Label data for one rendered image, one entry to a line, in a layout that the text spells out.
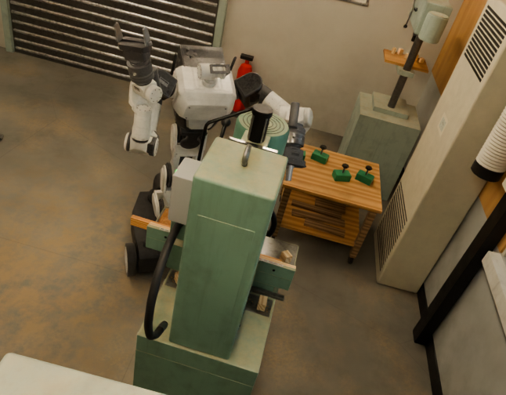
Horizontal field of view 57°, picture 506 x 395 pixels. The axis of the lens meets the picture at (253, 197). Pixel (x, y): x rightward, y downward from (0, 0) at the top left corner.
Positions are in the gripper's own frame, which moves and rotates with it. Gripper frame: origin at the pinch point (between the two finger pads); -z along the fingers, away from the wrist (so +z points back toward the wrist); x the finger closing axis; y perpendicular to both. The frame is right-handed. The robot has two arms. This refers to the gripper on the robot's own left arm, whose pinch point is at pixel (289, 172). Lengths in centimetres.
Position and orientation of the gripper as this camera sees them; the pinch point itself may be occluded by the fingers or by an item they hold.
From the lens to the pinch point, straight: 182.1
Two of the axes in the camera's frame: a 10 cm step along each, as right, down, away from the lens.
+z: 1.3, -9.9, 1.0
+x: -9.4, -1.5, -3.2
